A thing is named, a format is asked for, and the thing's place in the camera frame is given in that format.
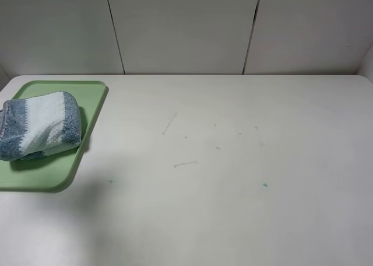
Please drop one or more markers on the blue white striped towel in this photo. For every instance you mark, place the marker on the blue white striped towel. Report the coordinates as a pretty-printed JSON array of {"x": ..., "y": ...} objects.
[{"x": 40, "y": 126}]

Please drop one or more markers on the green plastic tray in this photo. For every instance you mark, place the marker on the green plastic tray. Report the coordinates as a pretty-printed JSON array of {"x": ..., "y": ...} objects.
[{"x": 56, "y": 172}]

